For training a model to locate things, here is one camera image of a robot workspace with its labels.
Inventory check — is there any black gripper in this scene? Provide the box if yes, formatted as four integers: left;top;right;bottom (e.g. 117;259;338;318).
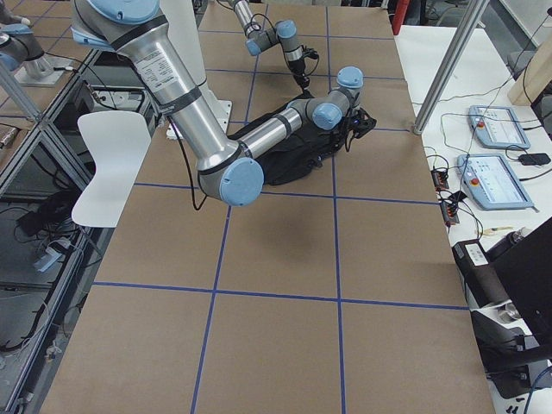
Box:
287;58;311;91
345;108;376;138

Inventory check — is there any black graphic t-shirt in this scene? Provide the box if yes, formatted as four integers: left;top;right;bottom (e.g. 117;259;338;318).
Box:
229;90;348;185

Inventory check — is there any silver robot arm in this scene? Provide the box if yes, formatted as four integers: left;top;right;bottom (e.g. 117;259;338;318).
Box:
71;1;376;206
217;1;319;91

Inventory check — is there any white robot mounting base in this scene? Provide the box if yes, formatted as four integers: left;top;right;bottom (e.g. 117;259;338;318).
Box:
160;0;232;132

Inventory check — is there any far teach pendant tablet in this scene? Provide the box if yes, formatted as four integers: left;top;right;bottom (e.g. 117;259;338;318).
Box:
467;105;530;150

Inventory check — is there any teach pendant tablet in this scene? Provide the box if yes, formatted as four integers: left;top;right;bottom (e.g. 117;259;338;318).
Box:
456;154;534;210
467;105;530;150

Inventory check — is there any near teach pendant tablet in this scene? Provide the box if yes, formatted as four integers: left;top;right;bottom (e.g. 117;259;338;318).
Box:
456;154;534;210

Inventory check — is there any black computer mouse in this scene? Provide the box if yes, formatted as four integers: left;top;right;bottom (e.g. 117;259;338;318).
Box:
518;153;551;166

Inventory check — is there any white plastic chair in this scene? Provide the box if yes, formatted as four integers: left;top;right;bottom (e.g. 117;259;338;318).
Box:
72;110;151;228

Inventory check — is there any black printer device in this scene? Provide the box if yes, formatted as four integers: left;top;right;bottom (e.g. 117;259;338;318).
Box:
452;234;551;398

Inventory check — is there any aluminium frame post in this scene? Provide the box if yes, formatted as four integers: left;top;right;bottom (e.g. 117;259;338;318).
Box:
412;0;489;135

